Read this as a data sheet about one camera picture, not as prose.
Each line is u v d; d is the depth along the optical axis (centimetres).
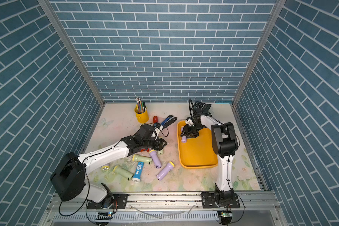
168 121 107
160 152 89
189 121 96
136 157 86
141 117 103
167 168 83
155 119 107
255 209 76
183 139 94
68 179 42
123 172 81
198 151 93
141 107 103
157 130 77
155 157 88
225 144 56
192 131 89
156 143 75
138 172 81
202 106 116
